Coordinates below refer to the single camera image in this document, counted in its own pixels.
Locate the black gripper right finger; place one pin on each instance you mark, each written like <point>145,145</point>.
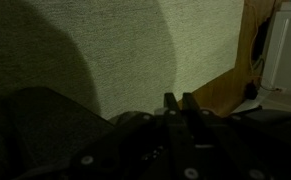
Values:
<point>225,143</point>

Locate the cream carpet rug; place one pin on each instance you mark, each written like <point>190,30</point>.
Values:
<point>135,40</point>

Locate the small black floor item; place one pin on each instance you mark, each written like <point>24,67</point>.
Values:
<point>251,90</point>

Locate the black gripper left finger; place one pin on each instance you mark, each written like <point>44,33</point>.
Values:
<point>178,143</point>

